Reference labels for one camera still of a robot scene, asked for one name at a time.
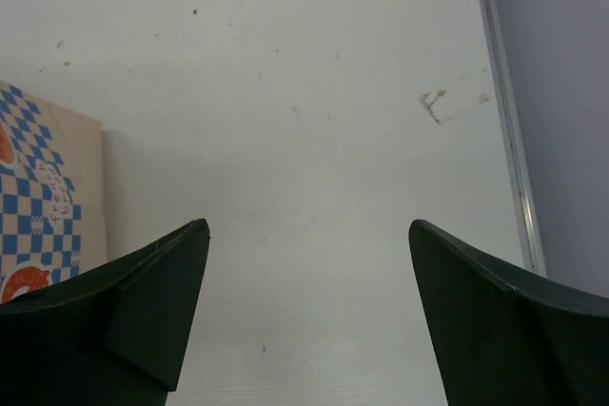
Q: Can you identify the aluminium table frame rail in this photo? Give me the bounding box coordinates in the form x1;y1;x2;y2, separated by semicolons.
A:
480;0;547;277

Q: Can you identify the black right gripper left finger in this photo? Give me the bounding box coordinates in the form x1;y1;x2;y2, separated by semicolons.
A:
1;219;210;405

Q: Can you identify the blue checkered paper bag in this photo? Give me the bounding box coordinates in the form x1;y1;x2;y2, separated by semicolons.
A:
1;83;108;302

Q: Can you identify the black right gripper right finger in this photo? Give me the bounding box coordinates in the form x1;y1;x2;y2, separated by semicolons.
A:
408;220;608;405

